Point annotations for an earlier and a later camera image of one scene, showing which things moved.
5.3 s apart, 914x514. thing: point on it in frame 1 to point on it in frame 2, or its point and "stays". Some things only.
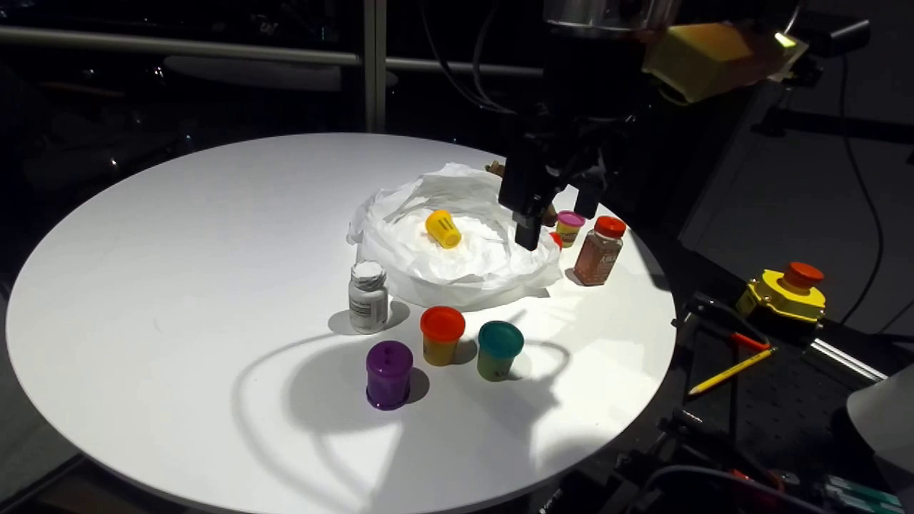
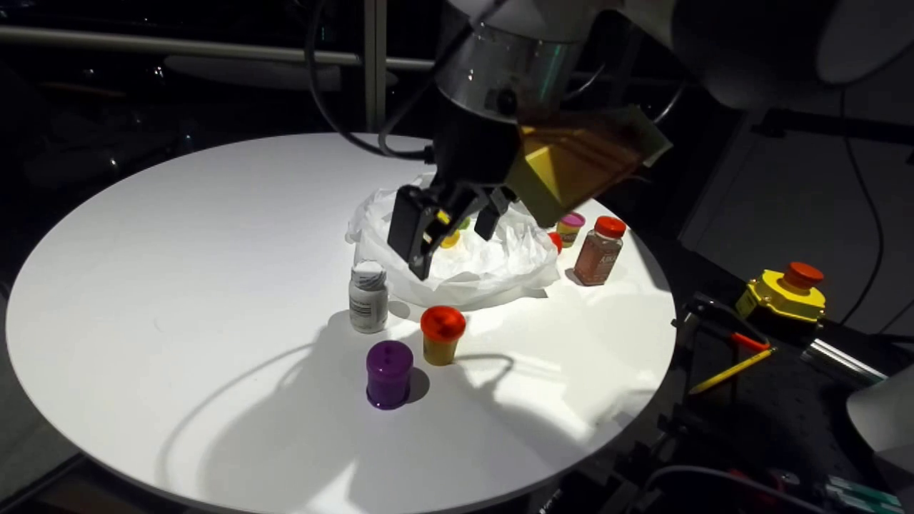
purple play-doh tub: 388,375 stays
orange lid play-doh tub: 440,327 stays
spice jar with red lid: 597,255 stays
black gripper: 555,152 to 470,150
